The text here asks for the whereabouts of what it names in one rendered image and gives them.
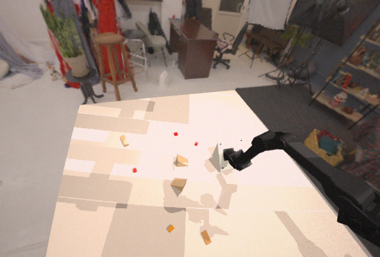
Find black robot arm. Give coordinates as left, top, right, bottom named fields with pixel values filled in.
left=223, top=130, right=380, bottom=245

